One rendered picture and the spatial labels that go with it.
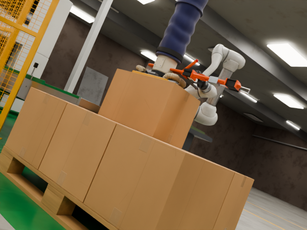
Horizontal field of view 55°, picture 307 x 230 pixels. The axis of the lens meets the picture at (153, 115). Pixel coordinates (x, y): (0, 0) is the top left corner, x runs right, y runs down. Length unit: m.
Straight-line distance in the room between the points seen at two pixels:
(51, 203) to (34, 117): 0.55
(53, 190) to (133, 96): 0.94
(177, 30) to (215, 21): 5.53
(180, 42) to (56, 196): 1.44
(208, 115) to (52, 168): 1.73
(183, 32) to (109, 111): 0.84
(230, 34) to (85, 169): 7.07
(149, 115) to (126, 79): 0.40
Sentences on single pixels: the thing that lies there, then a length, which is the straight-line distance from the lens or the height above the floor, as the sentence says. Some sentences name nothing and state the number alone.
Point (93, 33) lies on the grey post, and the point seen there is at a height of 1.91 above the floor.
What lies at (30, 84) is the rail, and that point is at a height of 0.55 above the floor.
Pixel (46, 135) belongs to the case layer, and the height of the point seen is 0.33.
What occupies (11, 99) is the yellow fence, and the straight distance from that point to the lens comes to 2.93.
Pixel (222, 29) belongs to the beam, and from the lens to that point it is 8.03.
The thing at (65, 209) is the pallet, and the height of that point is 0.05.
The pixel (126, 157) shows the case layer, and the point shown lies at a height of 0.42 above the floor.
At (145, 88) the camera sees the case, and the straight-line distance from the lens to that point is 2.16.
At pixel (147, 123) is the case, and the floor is 0.62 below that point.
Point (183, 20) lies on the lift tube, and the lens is 2.41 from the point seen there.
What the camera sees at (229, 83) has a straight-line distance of 2.06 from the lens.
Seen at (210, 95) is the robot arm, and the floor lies 1.04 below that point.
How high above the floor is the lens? 0.55
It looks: 4 degrees up
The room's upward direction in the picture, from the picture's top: 23 degrees clockwise
